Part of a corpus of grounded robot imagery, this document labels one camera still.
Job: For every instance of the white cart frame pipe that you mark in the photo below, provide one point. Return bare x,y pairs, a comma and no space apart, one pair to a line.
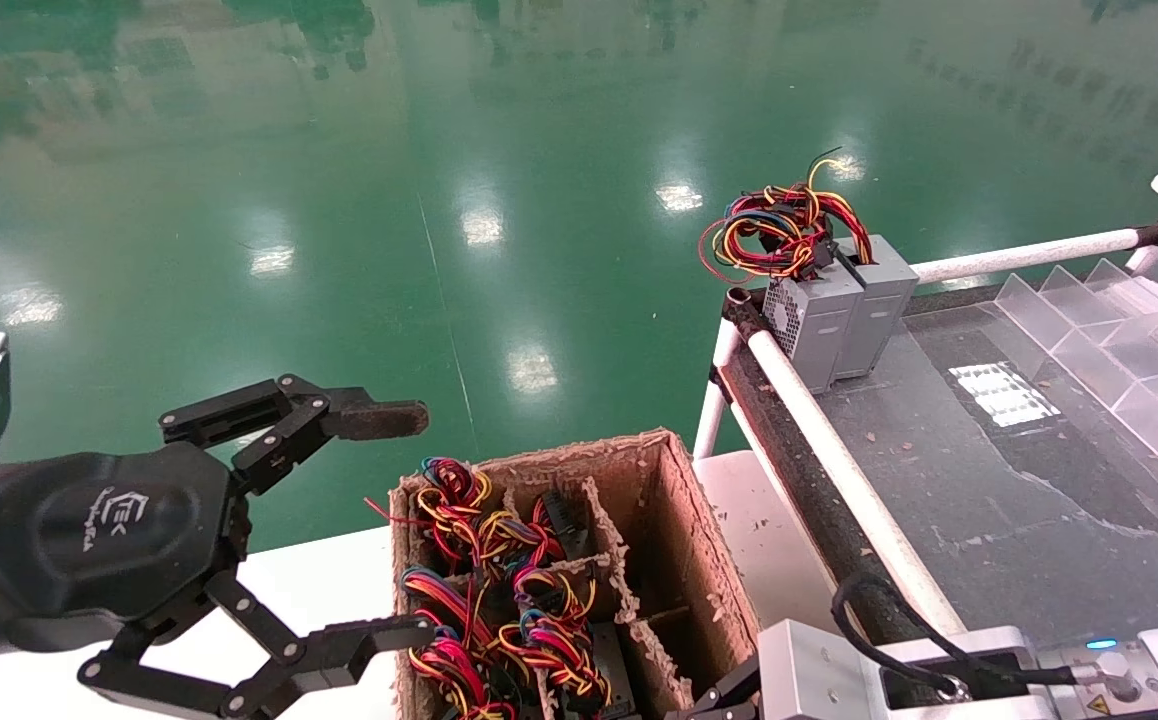
1029,255
714,420
839,460

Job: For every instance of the brown cardboard divider box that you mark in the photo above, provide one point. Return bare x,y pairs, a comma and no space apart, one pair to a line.
679,520

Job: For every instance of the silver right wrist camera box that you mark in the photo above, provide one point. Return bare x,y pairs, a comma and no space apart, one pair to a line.
814,675

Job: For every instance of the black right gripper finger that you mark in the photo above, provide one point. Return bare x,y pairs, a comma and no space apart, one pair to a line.
734,682

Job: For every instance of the dark grey cart mat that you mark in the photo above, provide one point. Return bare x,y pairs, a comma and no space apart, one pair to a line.
1019,520

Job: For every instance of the grey power supply unit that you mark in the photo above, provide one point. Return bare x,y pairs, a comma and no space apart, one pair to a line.
819,330

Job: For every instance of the clear acrylic divider tray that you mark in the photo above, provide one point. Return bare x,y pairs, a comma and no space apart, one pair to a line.
1139,370

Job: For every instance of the black cart edge strip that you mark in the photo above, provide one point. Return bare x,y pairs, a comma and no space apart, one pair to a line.
799,480

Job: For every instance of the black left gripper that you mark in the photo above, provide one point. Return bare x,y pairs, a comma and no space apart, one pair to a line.
89,540

